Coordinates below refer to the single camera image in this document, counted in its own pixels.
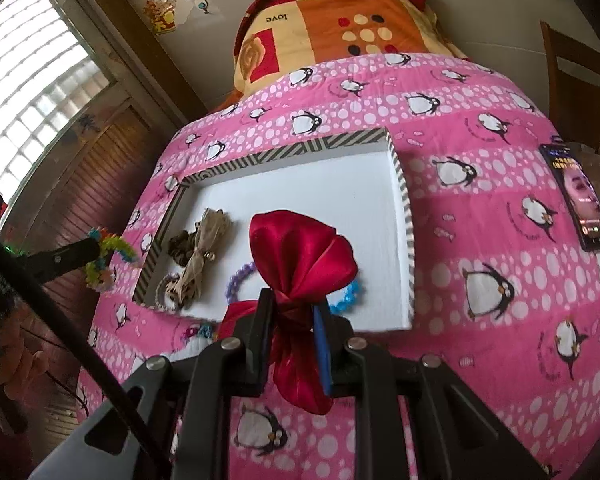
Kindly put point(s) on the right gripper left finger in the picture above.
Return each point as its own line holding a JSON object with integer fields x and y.
{"x": 258, "y": 343}

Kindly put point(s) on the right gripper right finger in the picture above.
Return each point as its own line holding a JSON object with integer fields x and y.
{"x": 322, "y": 318}

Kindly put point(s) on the red satin bow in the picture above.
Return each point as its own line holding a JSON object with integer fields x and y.
{"x": 302, "y": 260}

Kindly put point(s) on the brown scrunchie with leopard bow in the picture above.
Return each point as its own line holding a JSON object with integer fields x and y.
{"x": 197, "y": 254}

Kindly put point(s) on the striped white cardboard box tray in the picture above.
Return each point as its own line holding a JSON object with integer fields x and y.
{"x": 322, "y": 219}

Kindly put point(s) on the window with blinds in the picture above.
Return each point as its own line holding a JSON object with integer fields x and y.
{"x": 47, "y": 76}

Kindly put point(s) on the pink penguin print bedspread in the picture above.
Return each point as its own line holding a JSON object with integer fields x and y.
{"x": 503, "y": 289}

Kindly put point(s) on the smartphone with lit screen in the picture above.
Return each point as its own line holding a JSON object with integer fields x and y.
{"x": 581, "y": 199}

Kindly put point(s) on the orange red patterned quilt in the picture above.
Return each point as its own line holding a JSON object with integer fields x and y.
{"x": 276, "y": 37}

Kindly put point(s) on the wooden chair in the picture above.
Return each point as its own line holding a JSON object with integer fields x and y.
{"x": 573, "y": 71}

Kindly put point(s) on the cartoon wall sticker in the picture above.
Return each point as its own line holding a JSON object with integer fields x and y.
{"x": 165, "y": 16}

